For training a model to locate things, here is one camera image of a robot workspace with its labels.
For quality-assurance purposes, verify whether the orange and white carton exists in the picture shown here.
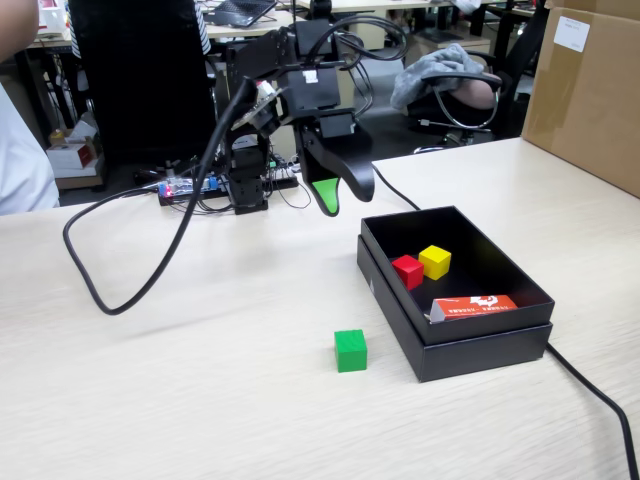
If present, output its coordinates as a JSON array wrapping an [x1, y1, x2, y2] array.
[[424, 294, 520, 325]]

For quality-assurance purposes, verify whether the beige office desk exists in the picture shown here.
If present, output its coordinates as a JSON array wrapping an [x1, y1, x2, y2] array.
[[204, 9, 301, 39], [24, 29, 76, 52]]

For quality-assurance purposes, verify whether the red wooden cube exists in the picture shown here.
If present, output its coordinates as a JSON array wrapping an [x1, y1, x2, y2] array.
[[391, 254, 425, 292]]

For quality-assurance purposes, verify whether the black jointed stand pole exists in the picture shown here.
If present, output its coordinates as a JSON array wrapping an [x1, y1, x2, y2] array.
[[308, 0, 335, 24]]

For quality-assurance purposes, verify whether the thick black camera cable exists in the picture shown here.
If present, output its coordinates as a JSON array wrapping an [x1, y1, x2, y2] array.
[[62, 75, 257, 317]]

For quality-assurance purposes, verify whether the large brown cardboard box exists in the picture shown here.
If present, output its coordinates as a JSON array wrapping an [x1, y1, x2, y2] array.
[[520, 0, 640, 199]]

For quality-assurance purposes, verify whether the grey fleece blanket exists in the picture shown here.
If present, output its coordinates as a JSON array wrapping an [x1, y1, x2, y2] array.
[[389, 43, 486, 111]]

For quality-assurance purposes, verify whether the yellow wooden cube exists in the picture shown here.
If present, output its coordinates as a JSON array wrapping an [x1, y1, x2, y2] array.
[[418, 244, 453, 281]]

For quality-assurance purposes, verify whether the dark open laptop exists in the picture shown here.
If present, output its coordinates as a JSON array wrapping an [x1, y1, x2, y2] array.
[[204, 0, 279, 29]]

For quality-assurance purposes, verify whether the controller board with red LED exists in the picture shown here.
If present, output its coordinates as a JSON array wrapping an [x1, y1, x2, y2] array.
[[157, 174, 301, 207]]

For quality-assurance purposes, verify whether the flat brown cardboard box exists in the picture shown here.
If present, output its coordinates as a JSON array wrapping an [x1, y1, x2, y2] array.
[[52, 159, 106, 191]]

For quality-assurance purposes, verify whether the person in white shirt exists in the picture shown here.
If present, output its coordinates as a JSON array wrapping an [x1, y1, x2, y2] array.
[[0, 82, 60, 216]]

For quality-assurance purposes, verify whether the black box inner tray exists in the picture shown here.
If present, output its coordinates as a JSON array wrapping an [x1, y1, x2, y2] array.
[[359, 204, 556, 346]]

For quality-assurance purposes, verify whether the black high-back office chair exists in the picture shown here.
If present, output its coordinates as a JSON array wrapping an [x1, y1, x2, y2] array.
[[67, 0, 219, 162]]

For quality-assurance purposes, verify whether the pale pink seat cushion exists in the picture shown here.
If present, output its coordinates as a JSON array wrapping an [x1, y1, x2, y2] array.
[[452, 77, 503, 110]]

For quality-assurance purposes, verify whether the bare person forearm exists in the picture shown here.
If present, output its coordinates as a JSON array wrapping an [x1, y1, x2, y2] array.
[[0, 0, 40, 64]]

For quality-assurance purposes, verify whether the green wooden cube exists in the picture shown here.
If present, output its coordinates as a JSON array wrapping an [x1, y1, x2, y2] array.
[[333, 328, 369, 374]]

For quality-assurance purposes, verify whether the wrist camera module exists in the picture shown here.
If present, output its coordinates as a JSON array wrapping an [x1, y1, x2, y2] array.
[[244, 79, 289, 139]]

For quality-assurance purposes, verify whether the black open box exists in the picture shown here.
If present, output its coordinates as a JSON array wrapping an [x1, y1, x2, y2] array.
[[355, 234, 554, 384]]

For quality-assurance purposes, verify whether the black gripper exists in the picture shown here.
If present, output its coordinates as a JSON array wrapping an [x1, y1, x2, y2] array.
[[287, 67, 375, 218]]

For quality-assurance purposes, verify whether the black chair chrome armrest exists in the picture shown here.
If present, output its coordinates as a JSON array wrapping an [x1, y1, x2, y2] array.
[[403, 0, 551, 155]]

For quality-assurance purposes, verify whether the black power cable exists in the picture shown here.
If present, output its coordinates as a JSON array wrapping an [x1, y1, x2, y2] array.
[[369, 162, 640, 480]]

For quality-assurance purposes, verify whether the beige pedestal cabinet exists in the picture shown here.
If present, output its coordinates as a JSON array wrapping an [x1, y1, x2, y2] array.
[[355, 9, 387, 52]]

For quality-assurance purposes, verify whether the white and red small box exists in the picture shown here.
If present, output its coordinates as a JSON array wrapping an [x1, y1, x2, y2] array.
[[46, 142, 99, 171]]

